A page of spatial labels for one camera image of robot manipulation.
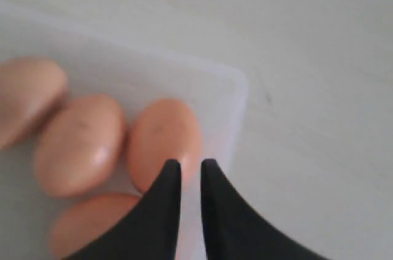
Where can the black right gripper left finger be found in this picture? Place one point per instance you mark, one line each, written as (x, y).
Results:
(150, 229)

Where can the brown egg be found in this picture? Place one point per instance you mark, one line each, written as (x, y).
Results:
(79, 148)
(85, 221)
(165, 129)
(31, 89)

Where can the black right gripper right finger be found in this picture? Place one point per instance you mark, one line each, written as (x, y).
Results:
(232, 229)

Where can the clear plastic container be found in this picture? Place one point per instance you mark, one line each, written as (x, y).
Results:
(135, 77)

